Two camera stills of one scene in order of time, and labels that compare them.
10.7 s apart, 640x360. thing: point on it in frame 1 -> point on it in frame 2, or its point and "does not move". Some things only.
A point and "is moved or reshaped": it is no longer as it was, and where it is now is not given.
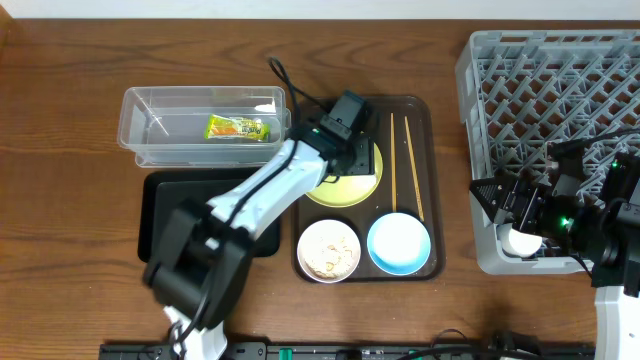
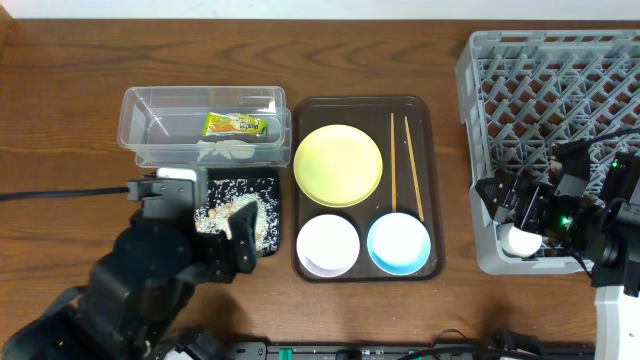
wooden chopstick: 416,180 does not move
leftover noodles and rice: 329,251 is moved or reshaped
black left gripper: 360,156 -> 220,255
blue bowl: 399,244 does not move
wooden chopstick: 393,155 does not move
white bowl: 329,251 does not move
